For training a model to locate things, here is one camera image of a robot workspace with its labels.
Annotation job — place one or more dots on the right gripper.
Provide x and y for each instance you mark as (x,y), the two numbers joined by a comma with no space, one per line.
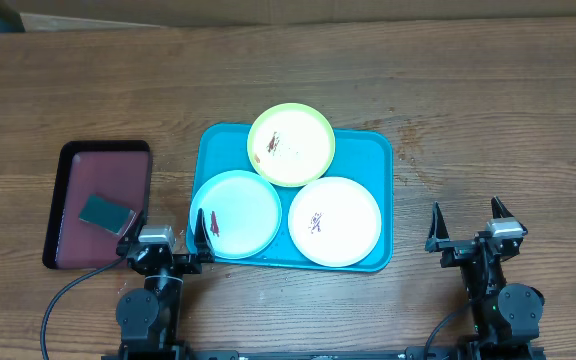
(459,250)

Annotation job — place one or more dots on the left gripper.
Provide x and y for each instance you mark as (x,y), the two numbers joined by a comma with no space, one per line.
(189,264)

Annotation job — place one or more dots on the brown cardboard backdrop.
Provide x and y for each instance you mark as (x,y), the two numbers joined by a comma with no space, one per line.
(179,13)

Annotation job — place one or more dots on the white plate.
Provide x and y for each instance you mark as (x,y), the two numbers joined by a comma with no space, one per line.
(334,222)

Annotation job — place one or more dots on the yellow-green plate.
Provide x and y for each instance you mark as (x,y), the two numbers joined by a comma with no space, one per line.
(291,144)

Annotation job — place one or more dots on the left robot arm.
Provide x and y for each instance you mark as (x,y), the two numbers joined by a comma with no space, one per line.
(148,316)

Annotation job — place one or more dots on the light blue plate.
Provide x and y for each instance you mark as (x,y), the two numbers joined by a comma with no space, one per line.
(242,213)

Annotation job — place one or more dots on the green scrubbing sponge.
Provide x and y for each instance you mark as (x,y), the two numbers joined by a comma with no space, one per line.
(112,217)

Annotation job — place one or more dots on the teal plastic serving tray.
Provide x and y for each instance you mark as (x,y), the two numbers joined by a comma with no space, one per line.
(365,157)

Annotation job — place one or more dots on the black tray with red water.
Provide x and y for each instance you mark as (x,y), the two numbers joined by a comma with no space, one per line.
(116,170)

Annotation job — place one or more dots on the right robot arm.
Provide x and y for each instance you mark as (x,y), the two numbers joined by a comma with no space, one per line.
(506,316)

